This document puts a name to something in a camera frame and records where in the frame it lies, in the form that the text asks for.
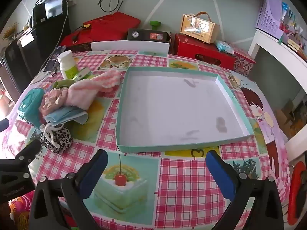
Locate checkered printed tablecloth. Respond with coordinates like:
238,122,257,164
0,49,292,230

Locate orange red round object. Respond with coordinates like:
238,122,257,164
287,161,307,226

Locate long black box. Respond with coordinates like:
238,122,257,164
127,28,171,42

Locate white bottle with green label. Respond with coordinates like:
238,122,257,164
58,50,78,80

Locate black cabinet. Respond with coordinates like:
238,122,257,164
0,24,72,94

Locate teal wet wipes packet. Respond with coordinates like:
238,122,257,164
17,89,47,129

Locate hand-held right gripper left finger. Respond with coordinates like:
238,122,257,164
28,149,109,230

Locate pink fluffy towel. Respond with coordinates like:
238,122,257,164
67,70,122,109

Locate yellow gift box with handle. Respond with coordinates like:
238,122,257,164
180,11,220,44

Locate white board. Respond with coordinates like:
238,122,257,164
90,40,170,53

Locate shallow teal box tray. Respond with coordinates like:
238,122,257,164
116,67,255,153

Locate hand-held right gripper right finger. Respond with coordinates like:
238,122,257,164
205,149,285,230

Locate red patterned box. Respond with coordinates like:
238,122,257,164
233,50,256,77

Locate white charging cable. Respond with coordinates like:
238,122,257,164
30,1,70,85

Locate red carton with handle hole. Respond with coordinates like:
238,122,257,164
173,33,237,71

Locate pink floral cloth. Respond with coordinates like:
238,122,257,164
39,87,70,113

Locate yellow flowers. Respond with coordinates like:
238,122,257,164
2,23,19,40

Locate green tissue pack with white side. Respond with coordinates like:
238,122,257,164
73,68,91,81

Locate red box with floral side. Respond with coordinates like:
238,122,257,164
59,27,127,52

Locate smartphone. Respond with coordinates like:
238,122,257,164
44,45,67,73

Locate row of books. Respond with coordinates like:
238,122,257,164
278,2,307,61

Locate purple perforated basket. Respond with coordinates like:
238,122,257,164
254,0,285,40

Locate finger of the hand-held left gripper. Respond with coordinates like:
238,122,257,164
0,118,10,133
0,139,42,177

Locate red bag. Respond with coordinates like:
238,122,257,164
83,11,141,41

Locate black screen device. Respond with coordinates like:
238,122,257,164
32,0,68,26

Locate light green cloth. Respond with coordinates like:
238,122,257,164
52,79,77,90

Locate blue face mask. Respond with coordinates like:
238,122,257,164
45,107,89,125

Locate cardboard boxes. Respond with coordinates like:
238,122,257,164
275,99,307,140

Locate blue tissue packet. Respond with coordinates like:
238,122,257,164
215,40,235,54

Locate white shelf unit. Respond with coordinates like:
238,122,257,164
248,27,307,164

